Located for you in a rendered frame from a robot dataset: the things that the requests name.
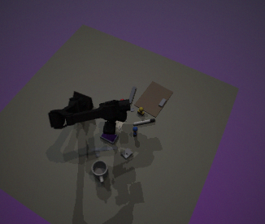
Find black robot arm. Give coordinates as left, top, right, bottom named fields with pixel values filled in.
left=48, top=95, right=131, bottom=129

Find brown rectangular board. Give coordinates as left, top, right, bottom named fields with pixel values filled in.
left=135, top=81, right=173, bottom=118

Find grey mug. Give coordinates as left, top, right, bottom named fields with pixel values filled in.
left=92, top=160, right=108, bottom=184

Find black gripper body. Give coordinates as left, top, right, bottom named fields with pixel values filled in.
left=103, top=119, right=115, bottom=135

